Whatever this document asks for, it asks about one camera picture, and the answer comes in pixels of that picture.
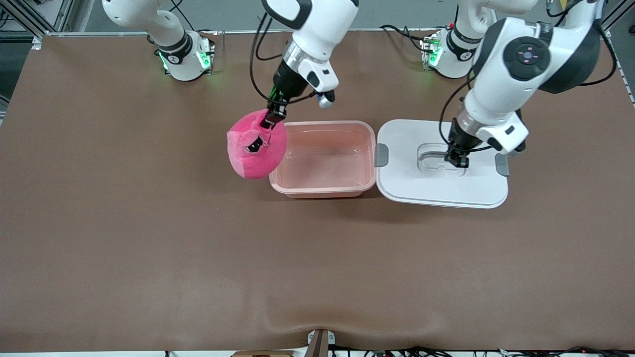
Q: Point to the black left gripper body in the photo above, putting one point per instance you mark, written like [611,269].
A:
[461,141]

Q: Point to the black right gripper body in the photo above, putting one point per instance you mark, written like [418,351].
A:
[288,85]

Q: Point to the white box lid grey latches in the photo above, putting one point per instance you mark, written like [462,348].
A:
[421,188]

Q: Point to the pink plush toy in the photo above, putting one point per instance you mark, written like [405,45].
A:
[253,163]

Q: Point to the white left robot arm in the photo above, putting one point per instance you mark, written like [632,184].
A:
[501,99]

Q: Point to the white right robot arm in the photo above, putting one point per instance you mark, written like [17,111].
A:
[322,29]

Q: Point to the pink plastic box base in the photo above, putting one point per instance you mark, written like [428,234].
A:
[322,163]

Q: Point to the brown cardboard piece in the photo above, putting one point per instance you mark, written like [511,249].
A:
[263,354]

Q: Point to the silver table edge rail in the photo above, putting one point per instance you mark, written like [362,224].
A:
[238,31]

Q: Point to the aluminium frame profile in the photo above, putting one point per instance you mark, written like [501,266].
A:
[617,12]

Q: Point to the metal camera post bracket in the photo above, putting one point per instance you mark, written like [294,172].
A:
[320,342]

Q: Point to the aluminium frame struts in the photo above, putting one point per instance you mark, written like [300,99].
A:
[62,17]

